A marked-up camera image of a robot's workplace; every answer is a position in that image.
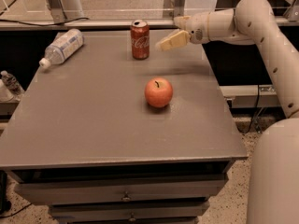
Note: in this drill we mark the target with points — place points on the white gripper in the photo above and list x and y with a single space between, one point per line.
195 28

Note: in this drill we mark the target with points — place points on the red coke can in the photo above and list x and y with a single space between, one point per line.
140 39

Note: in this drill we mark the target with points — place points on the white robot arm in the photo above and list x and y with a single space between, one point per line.
274 173

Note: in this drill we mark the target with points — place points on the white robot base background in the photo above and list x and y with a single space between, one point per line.
65 10

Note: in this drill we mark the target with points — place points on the red apple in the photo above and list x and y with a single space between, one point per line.
158 92

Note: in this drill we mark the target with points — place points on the clear plastic water bottle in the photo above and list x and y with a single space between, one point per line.
62 48

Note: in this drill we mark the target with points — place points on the grey drawer cabinet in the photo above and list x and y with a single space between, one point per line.
88 119

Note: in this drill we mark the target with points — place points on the top grey drawer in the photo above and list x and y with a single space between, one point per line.
122 190

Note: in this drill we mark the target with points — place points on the grey drawer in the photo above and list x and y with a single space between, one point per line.
122 190
128 211

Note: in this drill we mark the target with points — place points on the small bottle at left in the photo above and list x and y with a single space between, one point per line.
12 83

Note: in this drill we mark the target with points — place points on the lower grey drawer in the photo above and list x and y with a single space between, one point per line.
128 211

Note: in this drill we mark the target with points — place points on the white object at left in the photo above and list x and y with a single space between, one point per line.
5 94

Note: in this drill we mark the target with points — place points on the metal frame post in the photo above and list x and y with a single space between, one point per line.
173 8

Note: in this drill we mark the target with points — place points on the grey wall rail box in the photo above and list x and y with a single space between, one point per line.
250 96

